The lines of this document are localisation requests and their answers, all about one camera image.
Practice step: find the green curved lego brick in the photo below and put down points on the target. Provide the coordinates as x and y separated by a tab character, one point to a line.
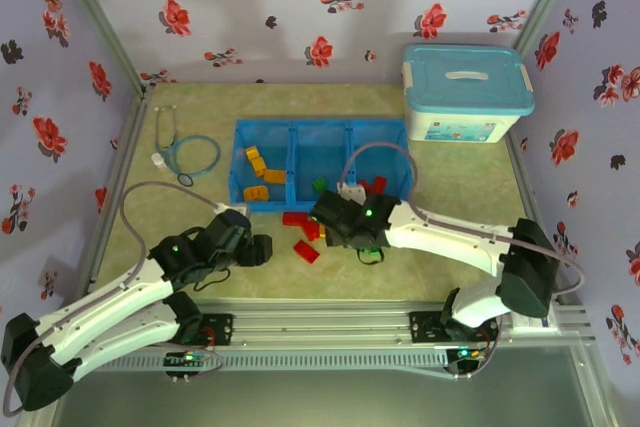
319	184

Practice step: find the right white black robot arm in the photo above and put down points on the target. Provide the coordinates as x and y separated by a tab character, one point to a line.
450	237

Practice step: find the long aluminium base rail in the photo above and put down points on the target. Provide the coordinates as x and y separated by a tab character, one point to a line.
320	322

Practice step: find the white printed label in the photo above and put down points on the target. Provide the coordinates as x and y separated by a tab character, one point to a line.
535	326

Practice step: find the grey metal sheet panel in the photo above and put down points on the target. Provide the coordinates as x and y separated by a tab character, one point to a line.
320	397

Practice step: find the white storage box blue lid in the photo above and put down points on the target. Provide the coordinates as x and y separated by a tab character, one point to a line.
465	97

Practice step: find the aluminium side rail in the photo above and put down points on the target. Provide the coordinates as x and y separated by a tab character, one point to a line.
522	172
125	157

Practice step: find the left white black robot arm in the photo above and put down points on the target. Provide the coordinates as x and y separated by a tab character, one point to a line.
100	307

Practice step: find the small white bottle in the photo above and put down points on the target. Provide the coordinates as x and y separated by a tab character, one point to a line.
159	161

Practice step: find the blue three-compartment plastic bin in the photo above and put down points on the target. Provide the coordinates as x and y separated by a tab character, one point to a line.
310	147

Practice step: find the small red lego brick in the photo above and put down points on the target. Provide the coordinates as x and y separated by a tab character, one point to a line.
365	185

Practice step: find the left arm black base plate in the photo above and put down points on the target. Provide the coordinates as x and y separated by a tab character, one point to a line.
220	329

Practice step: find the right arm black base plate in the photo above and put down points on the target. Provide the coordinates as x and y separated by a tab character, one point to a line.
425	327

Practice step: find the yellow arch lego brick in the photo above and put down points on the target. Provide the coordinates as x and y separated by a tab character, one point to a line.
256	193

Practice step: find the blue tube stethoscope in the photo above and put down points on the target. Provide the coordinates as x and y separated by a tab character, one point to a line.
185	179

